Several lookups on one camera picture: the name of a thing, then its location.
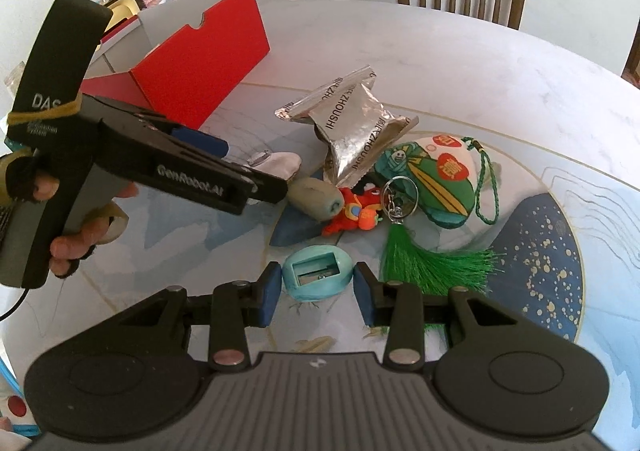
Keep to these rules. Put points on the red cardboard box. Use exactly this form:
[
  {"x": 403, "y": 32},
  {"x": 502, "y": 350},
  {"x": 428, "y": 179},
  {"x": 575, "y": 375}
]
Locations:
[{"x": 201, "y": 50}]

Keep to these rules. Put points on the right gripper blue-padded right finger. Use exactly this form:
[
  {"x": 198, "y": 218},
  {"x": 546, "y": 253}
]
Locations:
[{"x": 398, "y": 306}]

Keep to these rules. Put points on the red orange plush toy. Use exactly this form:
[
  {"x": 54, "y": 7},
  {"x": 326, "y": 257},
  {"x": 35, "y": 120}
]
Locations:
[{"x": 360, "y": 211}]

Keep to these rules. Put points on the green embroidered pouch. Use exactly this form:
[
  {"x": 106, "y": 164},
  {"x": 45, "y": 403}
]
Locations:
[{"x": 439, "y": 170}]

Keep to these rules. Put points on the green tassel keychain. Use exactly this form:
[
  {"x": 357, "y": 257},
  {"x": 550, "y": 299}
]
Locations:
[{"x": 435, "y": 271}]

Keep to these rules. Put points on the white sock toy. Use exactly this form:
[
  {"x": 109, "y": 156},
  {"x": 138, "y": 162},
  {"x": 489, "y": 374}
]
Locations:
[{"x": 284, "y": 165}]

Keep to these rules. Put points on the silver foil snack bag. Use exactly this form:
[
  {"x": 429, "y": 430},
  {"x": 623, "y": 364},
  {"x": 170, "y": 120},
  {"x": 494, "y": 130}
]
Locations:
[{"x": 349, "y": 119}]

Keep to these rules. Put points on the grey green kiwi toy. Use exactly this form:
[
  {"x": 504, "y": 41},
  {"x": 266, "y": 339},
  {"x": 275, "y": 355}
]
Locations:
[{"x": 316, "y": 198}]

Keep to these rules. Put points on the teal egg-shaped sharpener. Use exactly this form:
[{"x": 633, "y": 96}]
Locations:
[{"x": 317, "y": 272}]

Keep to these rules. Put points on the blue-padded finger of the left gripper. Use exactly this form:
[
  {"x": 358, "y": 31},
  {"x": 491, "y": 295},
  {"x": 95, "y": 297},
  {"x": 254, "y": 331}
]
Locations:
[
  {"x": 200, "y": 140},
  {"x": 265, "y": 185}
]

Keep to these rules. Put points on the yellow green tissue box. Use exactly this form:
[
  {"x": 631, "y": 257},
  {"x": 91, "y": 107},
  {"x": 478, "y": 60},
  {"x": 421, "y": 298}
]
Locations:
[{"x": 122, "y": 11}]

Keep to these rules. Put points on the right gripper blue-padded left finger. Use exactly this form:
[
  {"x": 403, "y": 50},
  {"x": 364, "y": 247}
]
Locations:
[{"x": 235, "y": 306}]

